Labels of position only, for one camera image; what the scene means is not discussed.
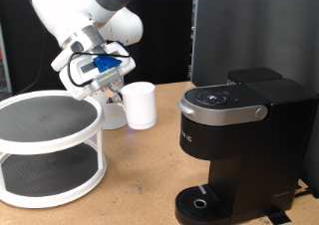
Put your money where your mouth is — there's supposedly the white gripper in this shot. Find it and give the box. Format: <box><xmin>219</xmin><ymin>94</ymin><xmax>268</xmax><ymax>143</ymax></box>
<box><xmin>51</xmin><ymin>41</ymin><xmax>137</xmax><ymax>106</ymax></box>

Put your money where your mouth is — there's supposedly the white mug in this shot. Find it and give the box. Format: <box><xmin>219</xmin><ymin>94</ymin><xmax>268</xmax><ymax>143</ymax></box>
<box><xmin>116</xmin><ymin>81</ymin><xmax>158</xmax><ymax>130</ymax></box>

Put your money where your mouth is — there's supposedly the silver Keurig lid handle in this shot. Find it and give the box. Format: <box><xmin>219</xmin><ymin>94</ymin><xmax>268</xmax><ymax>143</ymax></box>
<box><xmin>176</xmin><ymin>99</ymin><xmax>269</xmax><ymax>126</ymax></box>

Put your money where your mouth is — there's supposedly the black Keurig coffee machine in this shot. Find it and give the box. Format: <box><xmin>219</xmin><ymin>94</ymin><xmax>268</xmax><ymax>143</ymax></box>
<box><xmin>174</xmin><ymin>67</ymin><xmax>319</xmax><ymax>225</ymax></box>

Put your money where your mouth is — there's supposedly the black curtain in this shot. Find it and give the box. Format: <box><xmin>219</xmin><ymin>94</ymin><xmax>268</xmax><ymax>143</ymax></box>
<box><xmin>0</xmin><ymin>0</ymin><xmax>194</xmax><ymax>97</ymax></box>

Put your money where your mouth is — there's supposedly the white two-tier turntable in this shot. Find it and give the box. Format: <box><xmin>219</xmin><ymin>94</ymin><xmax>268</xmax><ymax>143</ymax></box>
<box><xmin>0</xmin><ymin>90</ymin><xmax>108</xmax><ymax>209</ymax></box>

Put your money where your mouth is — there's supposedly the black square lid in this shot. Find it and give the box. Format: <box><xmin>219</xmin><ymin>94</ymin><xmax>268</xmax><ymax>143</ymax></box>
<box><xmin>190</xmin><ymin>0</ymin><xmax>319</xmax><ymax>199</ymax></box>

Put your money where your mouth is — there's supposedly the black tape strip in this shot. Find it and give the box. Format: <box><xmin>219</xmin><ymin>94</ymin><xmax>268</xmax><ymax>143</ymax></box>
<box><xmin>263</xmin><ymin>206</ymin><xmax>293</xmax><ymax>225</ymax></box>

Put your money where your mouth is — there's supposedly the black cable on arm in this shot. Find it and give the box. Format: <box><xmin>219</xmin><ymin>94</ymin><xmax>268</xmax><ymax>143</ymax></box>
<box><xmin>67</xmin><ymin>50</ymin><xmax>132</xmax><ymax>89</ymax></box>

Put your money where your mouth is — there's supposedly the black hanging cable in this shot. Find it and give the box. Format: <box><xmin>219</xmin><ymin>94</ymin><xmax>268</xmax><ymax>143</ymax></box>
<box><xmin>13</xmin><ymin>0</ymin><xmax>48</xmax><ymax>95</ymax></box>

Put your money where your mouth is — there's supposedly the grey metal frame post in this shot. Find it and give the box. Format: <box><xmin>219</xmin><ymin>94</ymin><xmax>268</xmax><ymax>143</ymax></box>
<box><xmin>0</xmin><ymin>22</ymin><xmax>13</xmax><ymax>94</ymax></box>
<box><xmin>188</xmin><ymin>0</ymin><xmax>199</xmax><ymax>82</ymax></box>

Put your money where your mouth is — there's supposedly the black Keurig power cord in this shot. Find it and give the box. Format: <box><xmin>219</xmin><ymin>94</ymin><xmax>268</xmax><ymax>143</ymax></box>
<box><xmin>293</xmin><ymin>184</ymin><xmax>315</xmax><ymax>199</ymax></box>

